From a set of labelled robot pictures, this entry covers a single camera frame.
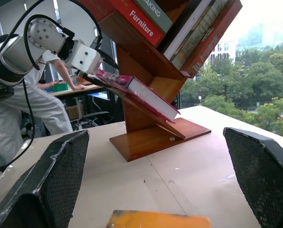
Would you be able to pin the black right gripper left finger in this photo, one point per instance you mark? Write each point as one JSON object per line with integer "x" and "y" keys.
{"x": 49, "y": 180}

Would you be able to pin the person in white clothes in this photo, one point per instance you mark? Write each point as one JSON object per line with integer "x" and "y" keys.
{"x": 37, "y": 107}

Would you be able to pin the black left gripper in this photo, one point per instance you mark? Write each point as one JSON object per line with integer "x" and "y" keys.
{"x": 81, "y": 73}

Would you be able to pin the pink hardcover book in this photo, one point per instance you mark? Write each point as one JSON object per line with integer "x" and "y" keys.
{"x": 146, "y": 95}

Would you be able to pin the green plastic box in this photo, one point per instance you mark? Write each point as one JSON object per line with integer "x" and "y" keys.
{"x": 60, "y": 87}

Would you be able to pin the red anniversary book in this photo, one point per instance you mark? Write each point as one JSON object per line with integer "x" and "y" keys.
{"x": 210, "y": 45}

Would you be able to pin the grey office chair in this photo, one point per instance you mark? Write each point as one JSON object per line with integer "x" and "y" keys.
{"x": 91, "y": 118}

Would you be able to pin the red Furniture book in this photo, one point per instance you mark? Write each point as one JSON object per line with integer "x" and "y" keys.
{"x": 141, "y": 23}

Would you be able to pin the wooden tree-shaped bookshelf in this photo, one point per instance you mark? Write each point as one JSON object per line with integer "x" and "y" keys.
{"x": 141, "y": 118}

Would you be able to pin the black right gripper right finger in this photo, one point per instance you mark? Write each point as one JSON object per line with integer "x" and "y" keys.
{"x": 262, "y": 175}

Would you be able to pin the white distant building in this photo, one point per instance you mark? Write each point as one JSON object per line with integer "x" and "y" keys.
{"x": 223, "y": 51}

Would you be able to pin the cardboard box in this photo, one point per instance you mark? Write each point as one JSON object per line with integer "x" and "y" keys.
{"x": 73, "y": 112}

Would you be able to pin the grey-green Baking book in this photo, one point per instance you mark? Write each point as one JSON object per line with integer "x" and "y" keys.
{"x": 155, "y": 14}

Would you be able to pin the wooden background table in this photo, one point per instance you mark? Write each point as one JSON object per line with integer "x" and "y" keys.
{"x": 84, "y": 89}

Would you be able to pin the upright books on shelf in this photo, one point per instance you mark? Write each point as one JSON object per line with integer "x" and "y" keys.
{"x": 198, "y": 35}

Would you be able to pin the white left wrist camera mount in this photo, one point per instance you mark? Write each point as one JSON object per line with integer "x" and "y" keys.
{"x": 83, "y": 57}

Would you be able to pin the black book with white pages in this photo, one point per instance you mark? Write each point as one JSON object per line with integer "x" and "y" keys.
{"x": 179, "y": 40}

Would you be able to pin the orange book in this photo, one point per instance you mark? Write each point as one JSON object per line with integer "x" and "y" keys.
{"x": 155, "y": 219}

